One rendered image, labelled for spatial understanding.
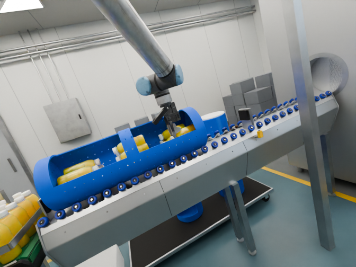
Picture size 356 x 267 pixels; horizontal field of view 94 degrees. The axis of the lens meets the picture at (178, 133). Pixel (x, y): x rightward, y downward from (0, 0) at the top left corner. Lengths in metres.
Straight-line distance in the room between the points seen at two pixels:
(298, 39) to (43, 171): 1.41
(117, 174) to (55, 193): 0.27
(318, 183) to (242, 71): 4.70
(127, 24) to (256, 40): 5.86
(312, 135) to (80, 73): 4.16
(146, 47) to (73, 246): 0.97
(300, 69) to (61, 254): 1.54
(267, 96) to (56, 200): 3.74
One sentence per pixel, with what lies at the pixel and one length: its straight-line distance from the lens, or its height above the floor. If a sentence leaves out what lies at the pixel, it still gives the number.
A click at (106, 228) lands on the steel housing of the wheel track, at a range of 1.05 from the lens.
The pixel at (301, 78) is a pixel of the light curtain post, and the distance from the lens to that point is 1.18.
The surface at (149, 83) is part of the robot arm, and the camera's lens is 0.82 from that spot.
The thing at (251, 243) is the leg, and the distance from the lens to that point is 1.61.
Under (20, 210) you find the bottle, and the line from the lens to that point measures 1.17.
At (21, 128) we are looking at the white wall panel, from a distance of 4.64.
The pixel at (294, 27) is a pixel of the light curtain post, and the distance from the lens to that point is 1.18.
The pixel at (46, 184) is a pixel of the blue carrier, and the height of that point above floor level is 1.13.
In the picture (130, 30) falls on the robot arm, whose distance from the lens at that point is 0.65.
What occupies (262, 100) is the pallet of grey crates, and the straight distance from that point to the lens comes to 3.87.
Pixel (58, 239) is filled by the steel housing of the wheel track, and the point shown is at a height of 0.86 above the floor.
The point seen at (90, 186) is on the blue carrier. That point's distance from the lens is 0.95.
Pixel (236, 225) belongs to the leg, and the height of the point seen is 0.18.
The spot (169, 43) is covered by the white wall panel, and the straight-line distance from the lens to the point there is 4.81.
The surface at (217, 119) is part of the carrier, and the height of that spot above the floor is 1.00.
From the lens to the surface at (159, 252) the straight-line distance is 1.72.
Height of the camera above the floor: 1.32
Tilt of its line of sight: 12 degrees down
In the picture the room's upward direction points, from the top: 18 degrees counter-clockwise
